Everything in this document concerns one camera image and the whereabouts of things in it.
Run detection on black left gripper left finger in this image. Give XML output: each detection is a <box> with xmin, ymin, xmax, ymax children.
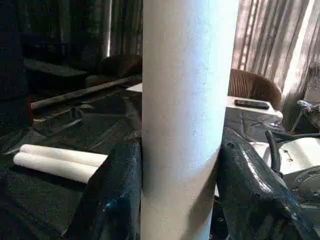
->
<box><xmin>62</xmin><ymin>138</ymin><xmax>143</xmax><ymax>240</ymax></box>

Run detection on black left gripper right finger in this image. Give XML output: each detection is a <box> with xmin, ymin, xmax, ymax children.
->
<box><xmin>216</xmin><ymin>127</ymin><xmax>320</xmax><ymax>240</ymax></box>

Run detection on black work mat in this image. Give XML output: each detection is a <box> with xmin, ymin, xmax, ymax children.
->
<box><xmin>0</xmin><ymin>57</ymin><xmax>320</xmax><ymax>240</ymax></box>

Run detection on white side table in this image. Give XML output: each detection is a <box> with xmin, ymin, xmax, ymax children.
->
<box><xmin>223</xmin><ymin>95</ymin><xmax>285</xmax><ymax>127</ymax></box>

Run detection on black smartphone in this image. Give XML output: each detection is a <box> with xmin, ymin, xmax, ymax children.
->
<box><xmin>234</xmin><ymin>98</ymin><xmax>271</xmax><ymax>110</ymax></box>

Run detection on silver metal bar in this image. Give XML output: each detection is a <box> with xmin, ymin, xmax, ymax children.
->
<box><xmin>30</xmin><ymin>74</ymin><xmax>143</xmax><ymax>111</ymax></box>

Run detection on brown wicker chair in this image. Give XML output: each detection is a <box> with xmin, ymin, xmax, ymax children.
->
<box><xmin>228</xmin><ymin>68</ymin><xmax>283</xmax><ymax>111</ymax></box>

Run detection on light striped curtain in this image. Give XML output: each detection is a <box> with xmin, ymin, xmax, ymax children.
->
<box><xmin>231</xmin><ymin>0</ymin><xmax>320</xmax><ymax>107</ymax></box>

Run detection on large black box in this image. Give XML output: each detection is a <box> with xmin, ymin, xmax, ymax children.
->
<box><xmin>0</xmin><ymin>0</ymin><xmax>35</xmax><ymax>130</ymax></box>

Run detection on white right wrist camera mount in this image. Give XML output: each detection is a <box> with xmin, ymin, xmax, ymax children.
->
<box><xmin>259</xmin><ymin>138</ymin><xmax>320</xmax><ymax>176</ymax></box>

